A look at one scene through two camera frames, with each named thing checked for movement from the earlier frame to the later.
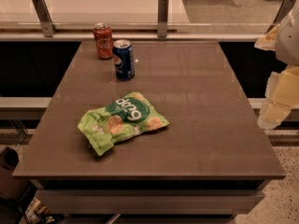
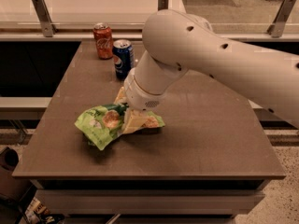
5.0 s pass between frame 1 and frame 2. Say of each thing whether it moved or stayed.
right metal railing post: stayed
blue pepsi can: stayed
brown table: stayed
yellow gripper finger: moved
